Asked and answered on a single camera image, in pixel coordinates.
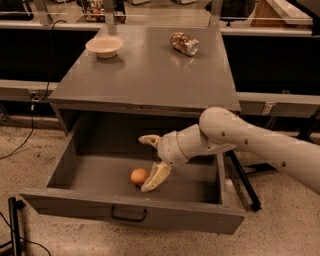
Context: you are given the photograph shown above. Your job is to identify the black stand bottom left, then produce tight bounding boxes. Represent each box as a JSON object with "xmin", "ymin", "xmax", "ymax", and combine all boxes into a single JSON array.
[{"xmin": 0, "ymin": 197, "xmax": 22, "ymax": 256}]

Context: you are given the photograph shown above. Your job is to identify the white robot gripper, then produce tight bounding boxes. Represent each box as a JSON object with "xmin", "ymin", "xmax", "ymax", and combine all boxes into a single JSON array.
[{"xmin": 138, "ymin": 124, "xmax": 213, "ymax": 192}]

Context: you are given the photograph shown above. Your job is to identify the orange round can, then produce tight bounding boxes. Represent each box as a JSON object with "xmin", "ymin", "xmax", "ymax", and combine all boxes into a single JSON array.
[{"xmin": 130, "ymin": 168, "xmax": 149, "ymax": 186}]

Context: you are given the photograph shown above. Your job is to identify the grey open top drawer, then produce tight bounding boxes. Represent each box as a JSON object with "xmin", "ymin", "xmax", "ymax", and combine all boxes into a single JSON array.
[{"xmin": 21, "ymin": 112, "xmax": 245, "ymax": 234}]

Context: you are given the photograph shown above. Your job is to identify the brown silver can lying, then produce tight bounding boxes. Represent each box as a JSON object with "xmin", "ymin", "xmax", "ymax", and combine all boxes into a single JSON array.
[{"xmin": 170, "ymin": 32, "xmax": 199, "ymax": 57}]

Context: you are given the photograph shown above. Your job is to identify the black cable on left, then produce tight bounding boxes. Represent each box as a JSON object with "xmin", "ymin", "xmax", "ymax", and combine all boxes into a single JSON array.
[{"xmin": 0, "ymin": 19, "xmax": 68, "ymax": 161}]

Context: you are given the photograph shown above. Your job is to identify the black metal frame legs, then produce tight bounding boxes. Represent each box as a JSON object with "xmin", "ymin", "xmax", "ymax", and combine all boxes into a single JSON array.
[{"xmin": 226, "ymin": 106, "xmax": 320, "ymax": 212}]

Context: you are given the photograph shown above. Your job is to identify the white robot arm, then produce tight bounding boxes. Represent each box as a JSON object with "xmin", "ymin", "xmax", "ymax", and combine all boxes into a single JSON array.
[{"xmin": 139, "ymin": 107, "xmax": 320, "ymax": 194}]

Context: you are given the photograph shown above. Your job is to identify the black drawer handle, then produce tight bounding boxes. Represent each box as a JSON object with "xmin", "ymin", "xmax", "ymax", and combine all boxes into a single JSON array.
[{"xmin": 110, "ymin": 206, "xmax": 148, "ymax": 223}]

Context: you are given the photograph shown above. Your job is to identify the beige bowl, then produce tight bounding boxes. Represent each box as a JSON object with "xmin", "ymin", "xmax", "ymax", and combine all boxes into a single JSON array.
[{"xmin": 86, "ymin": 36, "xmax": 123, "ymax": 59}]

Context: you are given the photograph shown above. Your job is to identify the grey side rail bench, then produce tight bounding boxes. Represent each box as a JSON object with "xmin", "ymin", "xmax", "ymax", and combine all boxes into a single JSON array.
[{"xmin": 0, "ymin": 79, "xmax": 58, "ymax": 102}]

